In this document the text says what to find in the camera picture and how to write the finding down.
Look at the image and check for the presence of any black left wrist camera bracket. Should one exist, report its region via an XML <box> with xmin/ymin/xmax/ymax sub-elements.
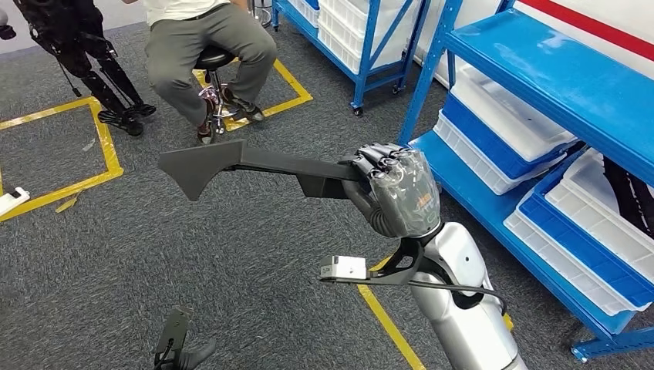
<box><xmin>154</xmin><ymin>306</ymin><xmax>195</xmax><ymax>370</ymax></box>

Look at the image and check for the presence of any person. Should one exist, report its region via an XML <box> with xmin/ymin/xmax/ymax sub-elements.
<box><xmin>121</xmin><ymin>0</ymin><xmax>279</xmax><ymax>146</ymax></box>

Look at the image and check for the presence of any long black plastic part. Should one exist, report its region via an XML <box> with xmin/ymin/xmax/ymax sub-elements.
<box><xmin>158</xmin><ymin>139</ymin><xmax>444</xmax><ymax>202</ymax></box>

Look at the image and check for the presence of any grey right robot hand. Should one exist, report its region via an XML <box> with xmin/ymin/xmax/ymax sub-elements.
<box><xmin>341</xmin><ymin>143</ymin><xmax>441</xmax><ymax>240</ymax></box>

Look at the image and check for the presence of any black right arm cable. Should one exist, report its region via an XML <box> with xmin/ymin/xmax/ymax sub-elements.
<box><xmin>408</xmin><ymin>279</ymin><xmax>507</xmax><ymax>317</ymax></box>

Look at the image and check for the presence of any black stool with chrome base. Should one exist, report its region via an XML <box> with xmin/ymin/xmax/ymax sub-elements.
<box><xmin>194</xmin><ymin>45</ymin><xmax>241</xmax><ymax>136</ymax></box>

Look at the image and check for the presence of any blue plastic bin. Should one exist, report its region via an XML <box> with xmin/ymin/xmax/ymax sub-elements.
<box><xmin>441</xmin><ymin>93</ymin><xmax>584</xmax><ymax>180</ymax></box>
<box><xmin>516</xmin><ymin>153</ymin><xmax>654</xmax><ymax>311</ymax></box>

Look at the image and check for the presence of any yellow floor tape square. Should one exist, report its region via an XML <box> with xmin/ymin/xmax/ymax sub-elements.
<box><xmin>0</xmin><ymin>96</ymin><xmax>125</xmax><ymax>224</ymax></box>
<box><xmin>193</xmin><ymin>57</ymin><xmax>314</xmax><ymax>133</ymax></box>
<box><xmin>356</xmin><ymin>254</ymin><xmax>515</xmax><ymax>370</ymax></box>

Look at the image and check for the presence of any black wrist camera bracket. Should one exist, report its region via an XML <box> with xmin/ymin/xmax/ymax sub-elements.
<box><xmin>319</xmin><ymin>237</ymin><xmax>430</xmax><ymax>287</ymax></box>
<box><xmin>154</xmin><ymin>306</ymin><xmax>195</xmax><ymax>370</ymax></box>

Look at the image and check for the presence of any blue metal shelf rack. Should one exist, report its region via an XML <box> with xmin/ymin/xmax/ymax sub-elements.
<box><xmin>398</xmin><ymin>0</ymin><xmax>654</xmax><ymax>364</ymax></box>
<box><xmin>271</xmin><ymin>0</ymin><xmax>435</xmax><ymax>117</ymax></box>

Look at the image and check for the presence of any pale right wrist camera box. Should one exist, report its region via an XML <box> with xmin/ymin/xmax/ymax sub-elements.
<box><xmin>320</xmin><ymin>255</ymin><xmax>368</xmax><ymax>282</ymax></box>

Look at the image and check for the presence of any yellow tape scrap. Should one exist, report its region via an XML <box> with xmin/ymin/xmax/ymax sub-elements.
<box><xmin>54</xmin><ymin>191</ymin><xmax>84</xmax><ymax>214</ymax></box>

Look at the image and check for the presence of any black part in bin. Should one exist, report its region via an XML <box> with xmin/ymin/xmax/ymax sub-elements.
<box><xmin>602</xmin><ymin>155</ymin><xmax>654</xmax><ymax>241</ymax></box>

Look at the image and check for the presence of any black right wrist camera bracket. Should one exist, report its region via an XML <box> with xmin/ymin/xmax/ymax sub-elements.
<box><xmin>319</xmin><ymin>237</ymin><xmax>430</xmax><ymax>287</ymax></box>

